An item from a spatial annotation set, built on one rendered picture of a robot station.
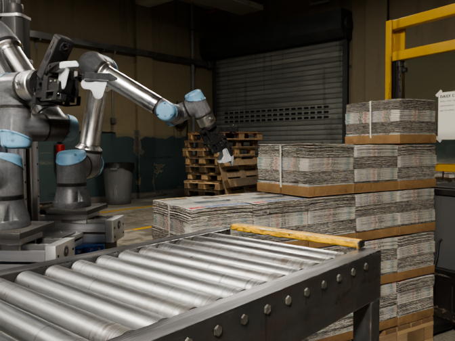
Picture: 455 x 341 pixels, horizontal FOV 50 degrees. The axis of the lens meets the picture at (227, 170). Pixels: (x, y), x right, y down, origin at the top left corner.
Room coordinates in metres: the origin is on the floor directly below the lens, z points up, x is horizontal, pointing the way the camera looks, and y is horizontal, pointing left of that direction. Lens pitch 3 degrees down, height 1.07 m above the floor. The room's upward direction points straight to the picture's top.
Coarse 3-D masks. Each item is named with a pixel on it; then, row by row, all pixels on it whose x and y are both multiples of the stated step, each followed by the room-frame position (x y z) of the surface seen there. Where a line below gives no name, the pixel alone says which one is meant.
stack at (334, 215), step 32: (384, 192) 2.37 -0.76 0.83; (160, 224) 2.07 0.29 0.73; (192, 224) 1.82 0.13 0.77; (224, 224) 1.90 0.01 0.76; (256, 224) 1.98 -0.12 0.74; (288, 224) 2.06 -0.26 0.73; (320, 224) 2.16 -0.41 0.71; (352, 224) 2.26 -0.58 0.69; (384, 224) 2.37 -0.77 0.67; (384, 256) 2.37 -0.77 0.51; (384, 288) 2.37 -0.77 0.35; (352, 320) 2.26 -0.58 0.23; (384, 320) 2.37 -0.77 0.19
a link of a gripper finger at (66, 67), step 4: (60, 64) 1.07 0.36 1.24; (64, 64) 1.06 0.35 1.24; (68, 64) 1.05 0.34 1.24; (72, 64) 1.05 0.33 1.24; (76, 64) 1.04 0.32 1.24; (60, 68) 1.07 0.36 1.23; (64, 68) 1.06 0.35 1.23; (68, 68) 1.06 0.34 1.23; (72, 68) 1.06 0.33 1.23; (60, 72) 1.10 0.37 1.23; (64, 72) 1.07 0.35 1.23; (68, 72) 1.06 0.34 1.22; (60, 76) 1.09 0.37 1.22; (64, 76) 1.06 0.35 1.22; (60, 80) 1.09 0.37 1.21; (64, 80) 1.06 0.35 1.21; (64, 84) 1.06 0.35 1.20; (64, 88) 1.07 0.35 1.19
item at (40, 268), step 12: (216, 228) 1.54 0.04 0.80; (156, 240) 1.35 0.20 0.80; (168, 240) 1.35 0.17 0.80; (96, 252) 1.20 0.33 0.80; (108, 252) 1.20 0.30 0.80; (120, 252) 1.22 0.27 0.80; (36, 264) 1.09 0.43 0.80; (48, 264) 1.09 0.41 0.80; (60, 264) 1.10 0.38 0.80; (0, 276) 0.99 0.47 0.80; (12, 276) 1.01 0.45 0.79
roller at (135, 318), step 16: (32, 272) 1.02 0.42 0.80; (32, 288) 0.96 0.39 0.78; (48, 288) 0.93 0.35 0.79; (64, 288) 0.91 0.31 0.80; (80, 288) 0.90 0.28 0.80; (80, 304) 0.85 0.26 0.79; (96, 304) 0.83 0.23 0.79; (112, 304) 0.81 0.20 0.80; (128, 304) 0.81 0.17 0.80; (112, 320) 0.78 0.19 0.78; (128, 320) 0.76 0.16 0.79; (144, 320) 0.74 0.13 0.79; (160, 320) 0.73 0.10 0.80
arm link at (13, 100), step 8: (8, 72) 1.25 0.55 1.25; (16, 72) 1.22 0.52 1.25; (0, 80) 1.23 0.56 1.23; (8, 80) 1.21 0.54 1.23; (0, 88) 1.22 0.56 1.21; (8, 88) 1.20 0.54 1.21; (0, 96) 1.22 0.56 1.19; (8, 96) 1.21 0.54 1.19; (16, 96) 1.21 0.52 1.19; (0, 104) 1.22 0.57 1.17; (8, 104) 1.21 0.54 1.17; (16, 104) 1.22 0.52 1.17; (24, 104) 1.23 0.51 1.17
